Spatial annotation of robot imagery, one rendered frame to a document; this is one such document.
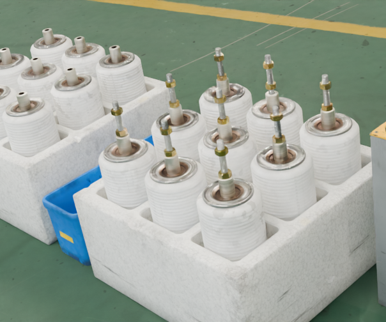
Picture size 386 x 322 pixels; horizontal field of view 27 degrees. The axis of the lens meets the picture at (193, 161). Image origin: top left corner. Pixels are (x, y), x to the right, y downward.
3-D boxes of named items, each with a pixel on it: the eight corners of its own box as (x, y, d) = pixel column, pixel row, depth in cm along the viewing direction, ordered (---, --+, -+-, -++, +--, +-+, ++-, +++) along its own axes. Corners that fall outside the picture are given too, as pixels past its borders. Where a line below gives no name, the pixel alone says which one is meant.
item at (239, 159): (278, 227, 138) (267, 135, 129) (235, 252, 134) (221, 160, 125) (243, 206, 146) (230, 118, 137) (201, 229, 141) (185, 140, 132)
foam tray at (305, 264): (239, 179, 167) (228, 102, 158) (400, 243, 141) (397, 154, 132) (94, 276, 146) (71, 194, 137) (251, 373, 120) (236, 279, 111)
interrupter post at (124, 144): (135, 149, 133) (131, 131, 131) (130, 156, 131) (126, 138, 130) (122, 148, 134) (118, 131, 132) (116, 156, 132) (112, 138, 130)
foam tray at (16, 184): (80, 117, 204) (63, 52, 195) (187, 156, 179) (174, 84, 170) (-53, 190, 182) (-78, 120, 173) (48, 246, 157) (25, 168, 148)
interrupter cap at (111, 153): (154, 141, 134) (154, 138, 134) (138, 165, 128) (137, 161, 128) (114, 140, 137) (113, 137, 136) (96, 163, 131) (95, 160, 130)
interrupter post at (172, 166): (164, 171, 125) (161, 153, 124) (179, 167, 126) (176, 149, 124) (169, 178, 123) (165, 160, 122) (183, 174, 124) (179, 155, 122)
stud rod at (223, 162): (225, 183, 116) (218, 138, 113) (231, 184, 116) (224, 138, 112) (222, 186, 116) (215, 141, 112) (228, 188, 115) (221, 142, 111)
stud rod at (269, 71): (268, 96, 136) (262, 55, 132) (271, 94, 137) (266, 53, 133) (273, 98, 135) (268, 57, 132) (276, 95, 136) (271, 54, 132)
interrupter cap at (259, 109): (261, 124, 133) (261, 121, 133) (245, 107, 140) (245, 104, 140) (303, 112, 135) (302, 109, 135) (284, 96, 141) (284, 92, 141)
